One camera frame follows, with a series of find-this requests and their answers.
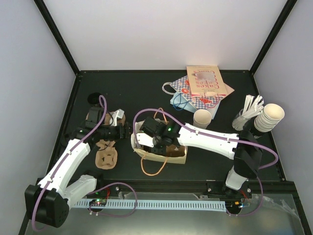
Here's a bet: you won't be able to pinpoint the brown pulp cup carrier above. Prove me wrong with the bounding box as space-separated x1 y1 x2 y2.
166 145 185 158

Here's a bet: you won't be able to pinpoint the kraft paper bag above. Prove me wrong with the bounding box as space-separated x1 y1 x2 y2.
131 108 188 176

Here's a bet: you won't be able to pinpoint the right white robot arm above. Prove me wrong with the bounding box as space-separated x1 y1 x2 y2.
135 117 263 197

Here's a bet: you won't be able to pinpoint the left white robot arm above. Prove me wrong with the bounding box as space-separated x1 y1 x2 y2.
24 107 132 228

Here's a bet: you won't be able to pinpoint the light blue paper bag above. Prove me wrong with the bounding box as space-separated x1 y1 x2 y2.
170 92 220 119

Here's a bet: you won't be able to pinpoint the blue checkered paper bag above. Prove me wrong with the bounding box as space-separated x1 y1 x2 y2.
162 75 226 109

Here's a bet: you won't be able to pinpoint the small circuit board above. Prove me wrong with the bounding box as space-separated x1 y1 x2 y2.
89 199 107 207

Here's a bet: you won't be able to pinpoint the clear stirrer holder cup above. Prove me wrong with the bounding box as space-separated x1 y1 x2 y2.
232 109 250 131

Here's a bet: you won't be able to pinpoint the pink cakes paper bag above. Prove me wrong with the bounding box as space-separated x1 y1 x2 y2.
186 66 234 98

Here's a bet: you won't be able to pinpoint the white stirrer packets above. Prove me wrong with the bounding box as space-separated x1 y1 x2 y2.
240 94 264 120

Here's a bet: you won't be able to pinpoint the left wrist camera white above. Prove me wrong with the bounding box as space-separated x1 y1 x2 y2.
112 109 124 126

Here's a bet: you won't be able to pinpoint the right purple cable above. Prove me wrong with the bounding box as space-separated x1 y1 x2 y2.
133 108 279 170

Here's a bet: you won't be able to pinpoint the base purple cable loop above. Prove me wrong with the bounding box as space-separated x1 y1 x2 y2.
88 182 138 218

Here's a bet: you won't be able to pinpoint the light blue cable duct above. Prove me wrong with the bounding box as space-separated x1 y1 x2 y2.
73 199 226 212

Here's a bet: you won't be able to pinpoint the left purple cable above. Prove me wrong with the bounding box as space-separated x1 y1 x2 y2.
31 95 108 232

